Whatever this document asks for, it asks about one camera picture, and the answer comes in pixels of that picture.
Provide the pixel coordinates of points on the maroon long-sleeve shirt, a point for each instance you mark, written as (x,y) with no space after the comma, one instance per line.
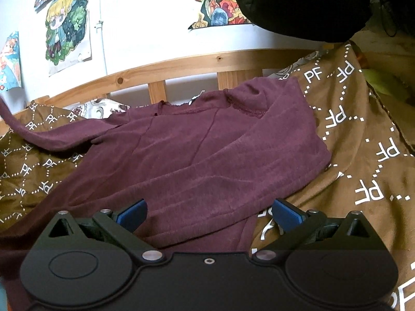
(205,169)

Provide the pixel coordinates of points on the wooden bed frame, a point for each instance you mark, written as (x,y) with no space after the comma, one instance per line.
(234,67)

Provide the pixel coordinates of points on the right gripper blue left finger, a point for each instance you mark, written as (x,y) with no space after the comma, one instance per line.
(130,217)

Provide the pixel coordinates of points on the blue cartoon wall poster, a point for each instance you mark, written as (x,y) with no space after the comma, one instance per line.
(10,63)

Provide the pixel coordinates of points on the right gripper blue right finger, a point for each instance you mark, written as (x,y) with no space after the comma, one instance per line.
(292,219)

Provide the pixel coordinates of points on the brown PF patterned blanket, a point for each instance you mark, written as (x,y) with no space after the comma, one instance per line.
(371,168)

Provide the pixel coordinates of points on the green pillow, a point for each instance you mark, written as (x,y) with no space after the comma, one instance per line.
(387,84)

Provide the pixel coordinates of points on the white floral patterned sheet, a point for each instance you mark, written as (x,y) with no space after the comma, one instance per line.
(100,108)

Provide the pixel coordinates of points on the anime character wall poster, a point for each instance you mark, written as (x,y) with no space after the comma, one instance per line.
(67,34)

